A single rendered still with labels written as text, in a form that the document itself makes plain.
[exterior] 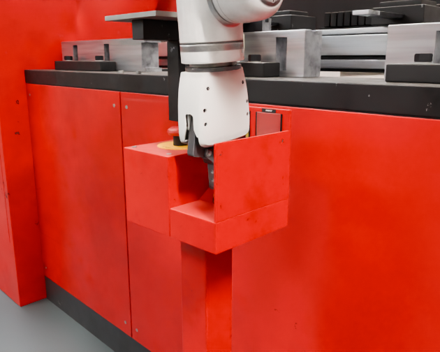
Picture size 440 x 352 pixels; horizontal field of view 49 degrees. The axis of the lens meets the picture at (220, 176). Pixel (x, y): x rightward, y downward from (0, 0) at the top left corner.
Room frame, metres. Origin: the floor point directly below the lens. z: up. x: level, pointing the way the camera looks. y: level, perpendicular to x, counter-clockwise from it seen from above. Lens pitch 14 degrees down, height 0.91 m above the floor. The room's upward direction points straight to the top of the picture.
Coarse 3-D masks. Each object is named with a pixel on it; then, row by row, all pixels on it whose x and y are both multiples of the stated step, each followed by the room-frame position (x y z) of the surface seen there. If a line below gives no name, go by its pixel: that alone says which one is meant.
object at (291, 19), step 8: (272, 16) 1.34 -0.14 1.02; (280, 16) 1.32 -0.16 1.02; (288, 16) 1.30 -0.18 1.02; (296, 16) 1.31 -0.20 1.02; (304, 16) 1.33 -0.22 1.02; (272, 24) 1.31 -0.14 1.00; (280, 24) 1.32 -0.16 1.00; (288, 24) 1.30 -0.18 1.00; (296, 24) 1.31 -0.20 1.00; (304, 24) 1.33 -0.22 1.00; (312, 24) 1.36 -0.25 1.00
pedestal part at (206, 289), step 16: (192, 256) 0.69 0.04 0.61; (208, 256) 0.68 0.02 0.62; (224, 256) 0.70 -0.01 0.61; (192, 272) 0.69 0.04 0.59; (208, 272) 0.68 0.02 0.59; (224, 272) 0.70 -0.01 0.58; (192, 288) 0.70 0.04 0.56; (208, 288) 0.68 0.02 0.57; (224, 288) 0.70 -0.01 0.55; (192, 304) 0.70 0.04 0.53; (208, 304) 0.68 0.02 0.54; (224, 304) 0.70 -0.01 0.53; (192, 320) 0.70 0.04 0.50; (208, 320) 0.68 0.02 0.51; (224, 320) 0.70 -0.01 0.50; (192, 336) 0.70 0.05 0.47; (208, 336) 0.68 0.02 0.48; (224, 336) 0.70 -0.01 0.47
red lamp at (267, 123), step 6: (258, 114) 0.74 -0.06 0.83; (264, 114) 0.73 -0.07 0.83; (270, 114) 0.72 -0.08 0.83; (276, 114) 0.71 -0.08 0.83; (258, 120) 0.74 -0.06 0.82; (264, 120) 0.73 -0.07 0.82; (270, 120) 0.72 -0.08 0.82; (276, 120) 0.71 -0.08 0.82; (258, 126) 0.74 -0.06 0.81; (264, 126) 0.73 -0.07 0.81; (270, 126) 0.72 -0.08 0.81; (276, 126) 0.71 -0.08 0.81; (258, 132) 0.74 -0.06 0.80; (264, 132) 0.73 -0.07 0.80; (270, 132) 0.72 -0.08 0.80; (276, 132) 0.71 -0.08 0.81
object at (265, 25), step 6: (270, 18) 1.12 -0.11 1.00; (246, 24) 1.13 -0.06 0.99; (252, 24) 1.12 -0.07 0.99; (258, 24) 1.11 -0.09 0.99; (264, 24) 1.10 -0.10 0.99; (270, 24) 1.12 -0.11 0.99; (246, 30) 1.13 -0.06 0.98; (252, 30) 1.12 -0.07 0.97; (258, 30) 1.11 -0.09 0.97; (264, 30) 1.10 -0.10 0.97; (270, 30) 1.12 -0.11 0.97
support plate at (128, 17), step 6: (144, 12) 0.96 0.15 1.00; (150, 12) 0.95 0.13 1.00; (156, 12) 0.94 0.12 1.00; (162, 12) 0.95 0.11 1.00; (168, 12) 0.96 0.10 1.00; (174, 12) 0.97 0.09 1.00; (108, 18) 1.06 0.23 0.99; (114, 18) 1.04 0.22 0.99; (120, 18) 1.02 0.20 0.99; (126, 18) 1.01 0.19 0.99; (132, 18) 1.00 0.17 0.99; (138, 18) 1.00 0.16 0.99; (144, 18) 1.00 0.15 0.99; (150, 18) 1.00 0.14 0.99; (156, 18) 1.00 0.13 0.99; (162, 18) 1.00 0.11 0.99; (168, 18) 1.00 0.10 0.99; (174, 18) 1.00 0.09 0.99
